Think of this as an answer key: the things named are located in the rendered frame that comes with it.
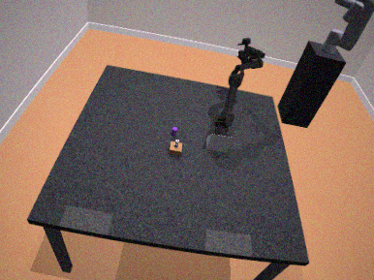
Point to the purple cylinder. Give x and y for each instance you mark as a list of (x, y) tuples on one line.
[(174, 130)]

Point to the tan wooden block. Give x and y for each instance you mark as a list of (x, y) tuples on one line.
[(175, 150)]

